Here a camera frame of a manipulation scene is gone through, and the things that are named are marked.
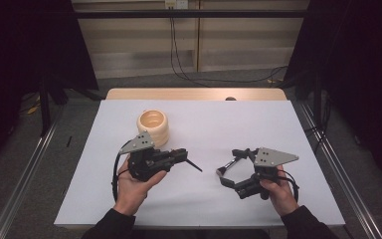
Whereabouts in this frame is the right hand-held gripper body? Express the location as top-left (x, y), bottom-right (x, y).
top-left (235, 146), bottom-right (300, 200)

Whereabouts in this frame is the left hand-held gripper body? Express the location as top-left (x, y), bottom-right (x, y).
top-left (118, 130), bottom-right (173, 182)

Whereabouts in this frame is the black makeup brush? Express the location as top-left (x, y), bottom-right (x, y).
top-left (216, 156), bottom-right (242, 176)

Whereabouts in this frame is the cream ribbed brush holder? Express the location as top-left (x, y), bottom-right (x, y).
top-left (136, 109), bottom-right (170, 148)

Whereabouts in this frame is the person's left hand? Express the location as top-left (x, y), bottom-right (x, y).
top-left (113, 158), bottom-right (168, 217)

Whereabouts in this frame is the person's right hand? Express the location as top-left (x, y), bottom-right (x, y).
top-left (259, 165), bottom-right (300, 218)

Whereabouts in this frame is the white table sheet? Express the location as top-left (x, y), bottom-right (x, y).
top-left (53, 99), bottom-right (346, 229)

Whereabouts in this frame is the black metal stand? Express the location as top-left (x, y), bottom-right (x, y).
top-left (39, 75), bottom-right (53, 137)
top-left (312, 64), bottom-right (323, 129)

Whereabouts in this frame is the black curtain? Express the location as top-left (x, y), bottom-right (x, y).
top-left (283, 0), bottom-right (382, 192)
top-left (0, 0), bottom-right (99, 173)

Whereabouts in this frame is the left hand-held gripper cable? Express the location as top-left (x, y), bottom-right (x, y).
top-left (111, 140), bottom-right (133, 204)

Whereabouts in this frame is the hand-held gripper cable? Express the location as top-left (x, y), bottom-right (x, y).
top-left (278, 170), bottom-right (301, 204)
top-left (111, 140), bottom-right (133, 204)

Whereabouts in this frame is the right hand-held gripper cable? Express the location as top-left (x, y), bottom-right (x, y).
top-left (278, 170), bottom-right (301, 204)

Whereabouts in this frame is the aluminium floor rail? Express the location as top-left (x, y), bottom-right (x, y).
top-left (0, 105), bottom-right (65, 239)
top-left (297, 100), bottom-right (382, 239)

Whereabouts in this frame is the black wall cable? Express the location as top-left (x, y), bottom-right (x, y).
top-left (171, 8), bottom-right (288, 85)
top-left (169, 8), bottom-right (212, 89)

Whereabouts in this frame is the white wall socket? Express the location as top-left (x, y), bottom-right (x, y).
top-left (164, 0), bottom-right (189, 10)

